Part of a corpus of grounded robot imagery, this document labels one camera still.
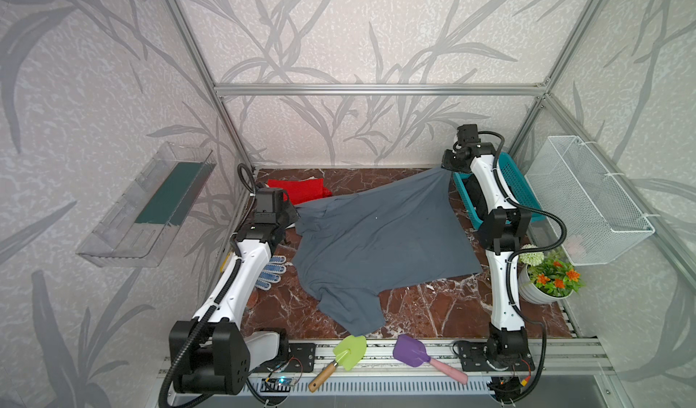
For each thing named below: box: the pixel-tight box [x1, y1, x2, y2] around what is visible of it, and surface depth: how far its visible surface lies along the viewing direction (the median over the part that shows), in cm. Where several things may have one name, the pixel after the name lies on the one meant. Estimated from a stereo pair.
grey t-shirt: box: [293, 169, 484, 337], surface depth 96 cm
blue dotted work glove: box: [254, 254, 288, 292], surface depth 92 cm
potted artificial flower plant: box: [517, 251, 586, 305], surface depth 77 cm
